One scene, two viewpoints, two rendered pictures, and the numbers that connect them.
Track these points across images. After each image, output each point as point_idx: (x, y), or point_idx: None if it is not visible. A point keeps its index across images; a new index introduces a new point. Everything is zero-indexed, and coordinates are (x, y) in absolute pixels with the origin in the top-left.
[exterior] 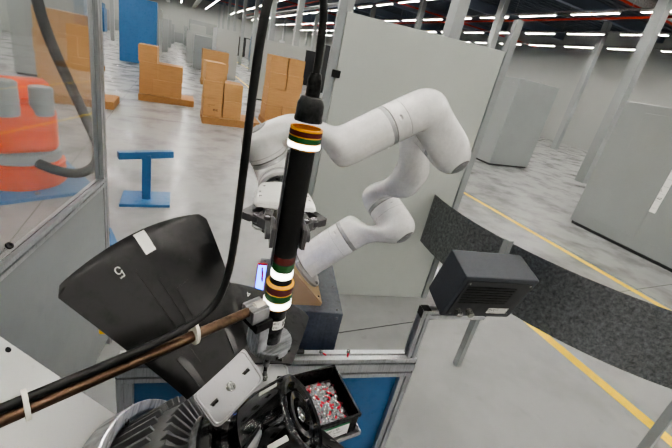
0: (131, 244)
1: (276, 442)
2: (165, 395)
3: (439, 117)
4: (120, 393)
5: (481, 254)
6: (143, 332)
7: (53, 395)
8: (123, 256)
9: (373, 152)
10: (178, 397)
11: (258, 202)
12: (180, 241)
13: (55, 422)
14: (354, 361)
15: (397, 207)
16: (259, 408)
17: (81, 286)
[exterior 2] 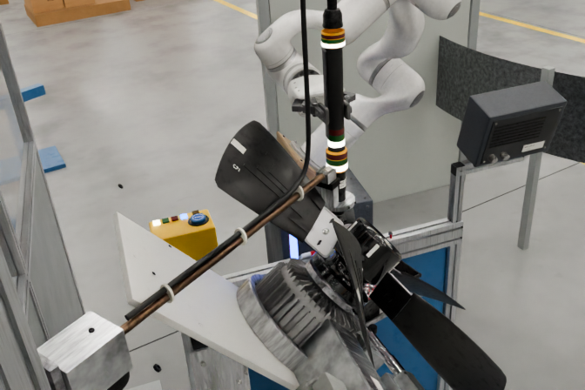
0: (232, 149)
1: (371, 250)
2: None
3: None
4: None
5: (501, 91)
6: (264, 203)
7: (250, 231)
8: (233, 158)
9: (370, 24)
10: (281, 262)
11: (301, 96)
12: (255, 141)
13: (216, 285)
14: (399, 240)
15: (400, 68)
16: None
17: (224, 178)
